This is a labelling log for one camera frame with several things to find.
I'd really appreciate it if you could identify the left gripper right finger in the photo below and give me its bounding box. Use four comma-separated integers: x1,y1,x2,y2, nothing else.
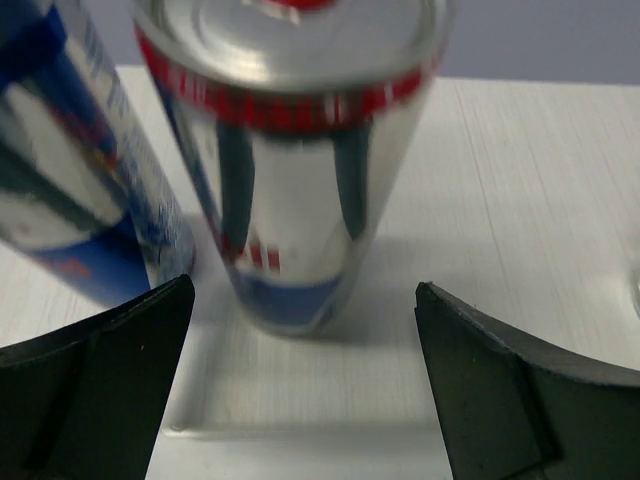
415,283,639,479

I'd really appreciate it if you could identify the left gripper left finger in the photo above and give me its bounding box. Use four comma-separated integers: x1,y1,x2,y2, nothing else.
1,275,195,479

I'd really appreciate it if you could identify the energy drink can silver top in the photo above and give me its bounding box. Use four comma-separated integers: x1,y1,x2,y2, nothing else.
1,1,195,306

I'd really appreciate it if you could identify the energy drink can red tab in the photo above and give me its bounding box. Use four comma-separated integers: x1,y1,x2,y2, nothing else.
131,0,455,336

